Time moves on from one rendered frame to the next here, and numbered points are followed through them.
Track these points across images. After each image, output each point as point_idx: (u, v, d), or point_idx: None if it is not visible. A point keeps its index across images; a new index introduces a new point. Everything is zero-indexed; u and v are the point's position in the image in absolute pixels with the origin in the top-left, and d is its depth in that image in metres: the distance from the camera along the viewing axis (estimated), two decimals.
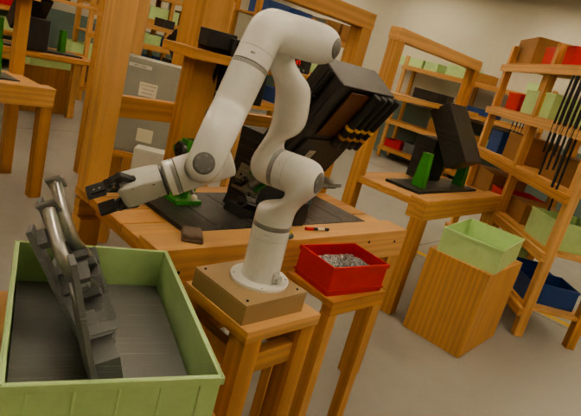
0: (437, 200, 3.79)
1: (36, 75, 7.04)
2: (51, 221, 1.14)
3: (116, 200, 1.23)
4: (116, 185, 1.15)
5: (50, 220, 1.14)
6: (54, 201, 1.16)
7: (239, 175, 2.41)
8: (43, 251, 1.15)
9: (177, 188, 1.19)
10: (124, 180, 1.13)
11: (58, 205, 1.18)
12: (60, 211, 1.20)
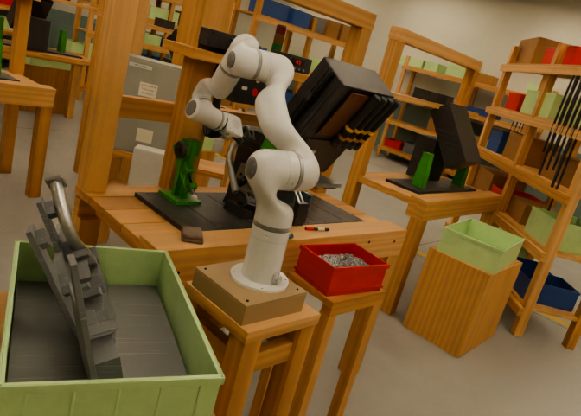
0: (437, 200, 3.79)
1: (36, 75, 7.04)
2: (242, 134, 2.31)
3: (244, 135, 2.25)
4: None
5: (244, 133, 2.31)
6: (246, 127, 2.27)
7: (239, 175, 2.41)
8: (43, 251, 1.15)
9: None
10: None
11: (247, 131, 2.27)
12: (248, 137, 2.26)
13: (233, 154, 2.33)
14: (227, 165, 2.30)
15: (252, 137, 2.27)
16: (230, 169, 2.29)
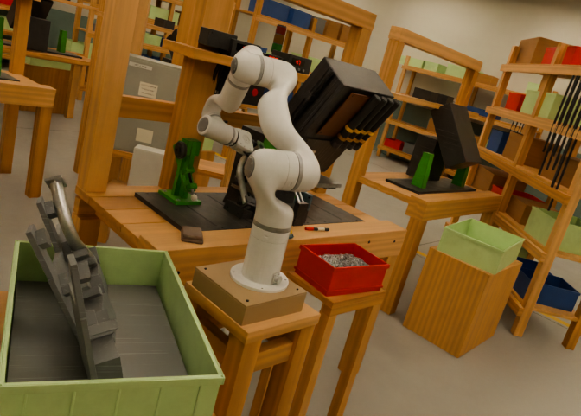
0: (437, 200, 3.79)
1: (36, 75, 7.04)
2: None
3: (254, 150, 2.29)
4: None
5: (253, 148, 2.34)
6: (257, 142, 2.31)
7: None
8: (43, 251, 1.15)
9: None
10: None
11: (258, 146, 2.30)
12: None
13: (243, 168, 2.36)
14: (238, 179, 2.34)
15: None
16: (240, 182, 2.32)
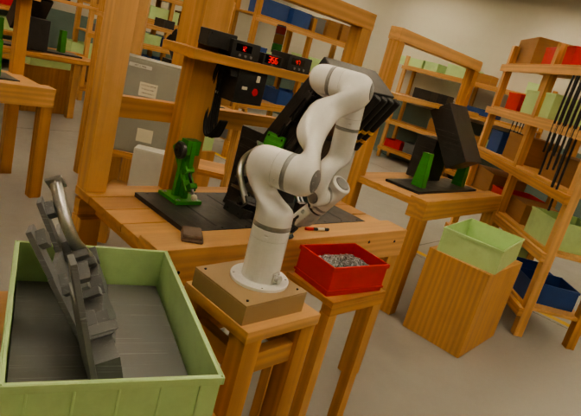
0: (437, 200, 3.79)
1: (36, 75, 7.04)
2: (252, 148, 2.34)
3: (296, 227, 2.14)
4: None
5: (253, 148, 2.34)
6: (257, 142, 2.31)
7: None
8: (43, 251, 1.15)
9: None
10: None
11: (258, 146, 2.30)
12: None
13: (243, 168, 2.36)
14: (238, 179, 2.34)
15: None
16: (240, 182, 2.32)
